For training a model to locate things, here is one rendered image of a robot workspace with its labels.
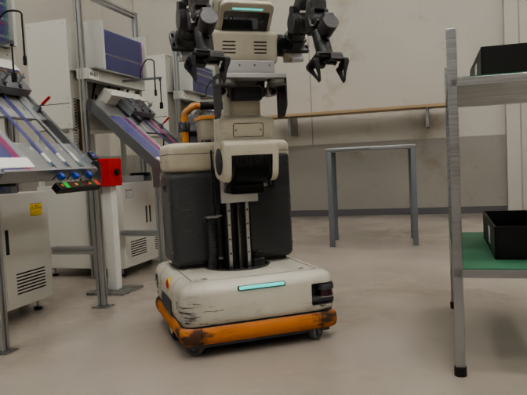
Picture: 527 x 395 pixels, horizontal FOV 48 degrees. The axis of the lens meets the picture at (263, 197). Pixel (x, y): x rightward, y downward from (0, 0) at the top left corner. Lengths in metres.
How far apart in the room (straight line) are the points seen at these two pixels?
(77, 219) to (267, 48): 2.22
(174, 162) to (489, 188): 5.31
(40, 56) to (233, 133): 2.29
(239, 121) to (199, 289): 0.65
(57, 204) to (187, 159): 1.89
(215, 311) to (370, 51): 5.60
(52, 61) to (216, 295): 2.48
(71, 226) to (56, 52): 1.16
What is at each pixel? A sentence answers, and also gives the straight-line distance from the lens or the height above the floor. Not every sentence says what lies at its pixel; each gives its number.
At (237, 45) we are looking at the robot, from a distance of 2.30.
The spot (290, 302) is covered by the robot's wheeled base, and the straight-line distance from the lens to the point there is 2.31.
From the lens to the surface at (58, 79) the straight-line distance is 4.22.
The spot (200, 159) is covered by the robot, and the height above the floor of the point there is 0.74.
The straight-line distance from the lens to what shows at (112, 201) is 3.53.
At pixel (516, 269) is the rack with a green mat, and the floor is 0.35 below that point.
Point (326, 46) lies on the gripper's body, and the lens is 2.13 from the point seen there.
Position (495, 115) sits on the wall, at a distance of 7.32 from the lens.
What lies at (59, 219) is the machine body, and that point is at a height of 0.39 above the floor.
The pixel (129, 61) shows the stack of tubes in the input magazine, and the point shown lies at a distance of 4.49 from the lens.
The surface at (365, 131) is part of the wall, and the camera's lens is 7.35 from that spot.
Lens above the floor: 0.72
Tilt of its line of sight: 3 degrees down
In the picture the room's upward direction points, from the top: 3 degrees counter-clockwise
